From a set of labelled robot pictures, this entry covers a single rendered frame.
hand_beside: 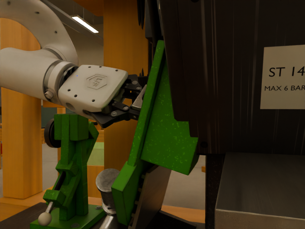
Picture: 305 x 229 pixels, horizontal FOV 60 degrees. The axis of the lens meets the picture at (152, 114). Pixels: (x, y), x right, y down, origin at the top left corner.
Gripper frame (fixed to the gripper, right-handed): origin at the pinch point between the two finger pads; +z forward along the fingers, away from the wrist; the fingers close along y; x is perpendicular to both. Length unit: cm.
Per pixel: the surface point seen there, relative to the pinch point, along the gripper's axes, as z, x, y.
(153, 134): 5.0, -5.0, -8.6
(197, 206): 4, 276, 104
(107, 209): 0.5, 5.7, -16.8
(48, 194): -19.1, 21.9, -14.1
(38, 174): -44, 50, -2
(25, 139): -47, 37, 3
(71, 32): -707, 562, 751
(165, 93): 5.3, -9.0, -4.6
